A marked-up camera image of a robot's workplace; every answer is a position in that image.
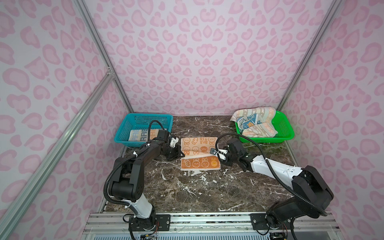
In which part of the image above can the green plastic basket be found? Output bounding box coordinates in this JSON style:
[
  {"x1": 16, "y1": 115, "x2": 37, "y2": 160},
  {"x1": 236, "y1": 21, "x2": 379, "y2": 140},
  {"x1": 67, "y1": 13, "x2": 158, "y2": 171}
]
[{"x1": 235, "y1": 111, "x2": 295, "y2": 143}]

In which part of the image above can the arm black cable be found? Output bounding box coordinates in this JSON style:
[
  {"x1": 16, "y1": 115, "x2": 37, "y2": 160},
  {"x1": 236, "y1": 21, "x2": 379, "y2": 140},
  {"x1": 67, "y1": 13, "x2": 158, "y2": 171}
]
[
  {"x1": 102, "y1": 119, "x2": 166, "y2": 240},
  {"x1": 215, "y1": 133, "x2": 328, "y2": 240}
]

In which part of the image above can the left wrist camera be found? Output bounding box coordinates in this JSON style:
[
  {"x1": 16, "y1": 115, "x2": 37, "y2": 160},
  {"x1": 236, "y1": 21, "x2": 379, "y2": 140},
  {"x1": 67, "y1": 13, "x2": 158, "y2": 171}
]
[{"x1": 157, "y1": 129, "x2": 179, "y2": 148}]

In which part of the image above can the aluminium front rail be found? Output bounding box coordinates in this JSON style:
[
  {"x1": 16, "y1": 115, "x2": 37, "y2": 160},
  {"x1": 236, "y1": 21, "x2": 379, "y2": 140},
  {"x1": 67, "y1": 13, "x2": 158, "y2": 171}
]
[{"x1": 81, "y1": 212, "x2": 344, "y2": 240}]

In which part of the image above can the left rear aluminium post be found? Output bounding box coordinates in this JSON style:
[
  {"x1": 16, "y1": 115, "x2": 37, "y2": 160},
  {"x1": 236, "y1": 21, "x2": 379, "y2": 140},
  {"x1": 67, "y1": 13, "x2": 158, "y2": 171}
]
[{"x1": 74, "y1": 0, "x2": 135, "y2": 113}]

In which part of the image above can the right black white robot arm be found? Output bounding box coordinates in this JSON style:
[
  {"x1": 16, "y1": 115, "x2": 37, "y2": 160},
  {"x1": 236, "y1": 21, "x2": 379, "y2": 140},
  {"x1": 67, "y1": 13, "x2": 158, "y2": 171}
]
[{"x1": 211, "y1": 138, "x2": 334, "y2": 229}]

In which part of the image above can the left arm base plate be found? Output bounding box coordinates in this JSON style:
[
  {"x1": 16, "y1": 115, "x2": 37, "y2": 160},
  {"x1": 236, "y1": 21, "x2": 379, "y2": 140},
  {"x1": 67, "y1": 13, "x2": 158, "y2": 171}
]
[{"x1": 129, "y1": 214, "x2": 171, "y2": 232}]

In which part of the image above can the left diagonal aluminium strut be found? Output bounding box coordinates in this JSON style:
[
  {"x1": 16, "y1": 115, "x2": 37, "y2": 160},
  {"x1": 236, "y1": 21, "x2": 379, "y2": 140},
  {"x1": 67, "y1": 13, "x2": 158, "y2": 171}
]
[{"x1": 1, "y1": 74, "x2": 115, "y2": 240}]

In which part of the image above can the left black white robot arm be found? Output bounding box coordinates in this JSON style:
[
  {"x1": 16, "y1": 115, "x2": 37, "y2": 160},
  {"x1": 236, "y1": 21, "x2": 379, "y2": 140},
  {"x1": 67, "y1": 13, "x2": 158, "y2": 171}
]
[{"x1": 103, "y1": 129, "x2": 185, "y2": 230}]

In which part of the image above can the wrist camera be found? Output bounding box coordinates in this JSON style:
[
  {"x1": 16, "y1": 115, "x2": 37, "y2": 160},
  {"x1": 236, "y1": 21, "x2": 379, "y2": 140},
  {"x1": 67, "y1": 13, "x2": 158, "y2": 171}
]
[
  {"x1": 157, "y1": 129, "x2": 179, "y2": 148},
  {"x1": 210, "y1": 148, "x2": 228, "y2": 162}
]

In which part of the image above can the blue patterned towel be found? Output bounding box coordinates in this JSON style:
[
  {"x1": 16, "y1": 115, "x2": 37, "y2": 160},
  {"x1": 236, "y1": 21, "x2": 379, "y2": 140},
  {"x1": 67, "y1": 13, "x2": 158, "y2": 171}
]
[{"x1": 236, "y1": 114, "x2": 262, "y2": 130}]

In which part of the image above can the pale pink patterned towel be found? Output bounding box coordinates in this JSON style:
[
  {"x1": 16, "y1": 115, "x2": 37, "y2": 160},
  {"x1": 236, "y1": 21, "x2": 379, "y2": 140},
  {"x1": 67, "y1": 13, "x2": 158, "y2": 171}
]
[{"x1": 231, "y1": 107, "x2": 278, "y2": 138}]

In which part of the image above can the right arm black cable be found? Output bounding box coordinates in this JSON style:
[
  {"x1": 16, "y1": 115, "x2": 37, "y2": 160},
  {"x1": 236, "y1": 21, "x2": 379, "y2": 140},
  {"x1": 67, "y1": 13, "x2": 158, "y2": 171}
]
[{"x1": 215, "y1": 133, "x2": 328, "y2": 240}]

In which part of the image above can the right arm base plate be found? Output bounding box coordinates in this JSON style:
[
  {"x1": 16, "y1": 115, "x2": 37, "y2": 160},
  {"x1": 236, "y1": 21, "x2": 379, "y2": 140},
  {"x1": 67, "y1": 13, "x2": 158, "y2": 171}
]
[{"x1": 250, "y1": 213, "x2": 294, "y2": 230}]

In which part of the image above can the cream rabbit lettered towel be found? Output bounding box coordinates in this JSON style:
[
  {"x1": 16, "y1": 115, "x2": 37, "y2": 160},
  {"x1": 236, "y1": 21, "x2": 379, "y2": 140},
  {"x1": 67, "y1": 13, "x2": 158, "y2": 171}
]
[{"x1": 129, "y1": 129, "x2": 159, "y2": 142}]

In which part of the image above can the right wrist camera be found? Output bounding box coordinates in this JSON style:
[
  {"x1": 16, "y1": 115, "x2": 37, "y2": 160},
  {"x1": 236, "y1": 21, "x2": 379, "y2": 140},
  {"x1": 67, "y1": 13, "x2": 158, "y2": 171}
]
[{"x1": 210, "y1": 148, "x2": 228, "y2": 162}]

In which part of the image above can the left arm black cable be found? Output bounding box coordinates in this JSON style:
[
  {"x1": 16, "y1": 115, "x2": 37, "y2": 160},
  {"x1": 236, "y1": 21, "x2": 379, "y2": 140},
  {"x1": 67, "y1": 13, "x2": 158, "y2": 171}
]
[{"x1": 102, "y1": 119, "x2": 166, "y2": 240}]

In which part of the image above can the aluminium post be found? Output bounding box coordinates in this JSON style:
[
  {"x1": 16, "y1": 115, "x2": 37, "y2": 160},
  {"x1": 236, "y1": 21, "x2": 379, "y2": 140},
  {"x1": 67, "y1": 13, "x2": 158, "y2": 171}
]
[
  {"x1": 74, "y1": 0, "x2": 135, "y2": 113},
  {"x1": 277, "y1": 0, "x2": 345, "y2": 112}
]

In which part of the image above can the orange bear pattern towel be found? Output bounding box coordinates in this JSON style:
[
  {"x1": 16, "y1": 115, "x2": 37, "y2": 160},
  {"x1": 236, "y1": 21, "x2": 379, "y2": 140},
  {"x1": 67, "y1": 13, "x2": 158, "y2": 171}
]
[{"x1": 181, "y1": 137, "x2": 221, "y2": 171}]

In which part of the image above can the right rear aluminium post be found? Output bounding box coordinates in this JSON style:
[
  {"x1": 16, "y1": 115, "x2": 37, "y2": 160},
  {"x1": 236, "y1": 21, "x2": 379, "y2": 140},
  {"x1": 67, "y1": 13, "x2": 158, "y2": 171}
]
[{"x1": 277, "y1": 0, "x2": 345, "y2": 112}]

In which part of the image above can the teal plastic basket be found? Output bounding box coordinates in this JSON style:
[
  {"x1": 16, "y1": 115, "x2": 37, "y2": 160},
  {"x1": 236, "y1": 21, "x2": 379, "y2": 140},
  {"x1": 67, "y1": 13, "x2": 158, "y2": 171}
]
[{"x1": 114, "y1": 114, "x2": 174, "y2": 148}]

